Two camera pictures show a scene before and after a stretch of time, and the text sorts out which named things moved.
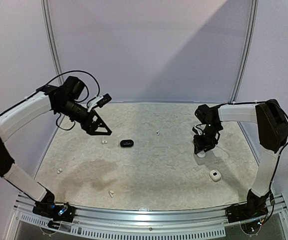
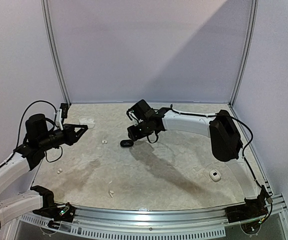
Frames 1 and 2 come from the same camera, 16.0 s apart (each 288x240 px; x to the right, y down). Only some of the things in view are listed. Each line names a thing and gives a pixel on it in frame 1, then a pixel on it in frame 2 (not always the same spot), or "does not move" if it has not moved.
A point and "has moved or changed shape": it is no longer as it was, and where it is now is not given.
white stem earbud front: [111, 193] does not move
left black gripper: [90, 127] → [72, 137]
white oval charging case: [213, 152] has moved or changed shape
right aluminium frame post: [248, 51] does not move
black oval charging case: [127, 143] does not move
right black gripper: [203, 144] → [133, 132]
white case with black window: [214, 175] does not move
